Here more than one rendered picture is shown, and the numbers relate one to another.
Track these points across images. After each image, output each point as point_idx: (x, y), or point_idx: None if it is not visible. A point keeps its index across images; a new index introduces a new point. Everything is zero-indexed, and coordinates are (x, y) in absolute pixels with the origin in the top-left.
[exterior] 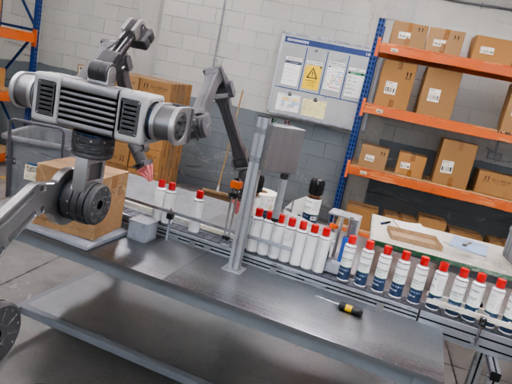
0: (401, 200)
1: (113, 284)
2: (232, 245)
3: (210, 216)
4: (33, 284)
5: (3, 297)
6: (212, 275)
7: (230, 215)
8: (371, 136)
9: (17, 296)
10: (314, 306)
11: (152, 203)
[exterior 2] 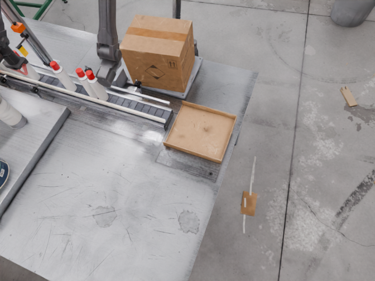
0: None
1: None
2: (45, 49)
3: (47, 173)
4: (256, 266)
5: (265, 229)
6: (67, 51)
7: (24, 155)
8: None
9: (255, 236)
10: (11, 40)
11: (114, 179)
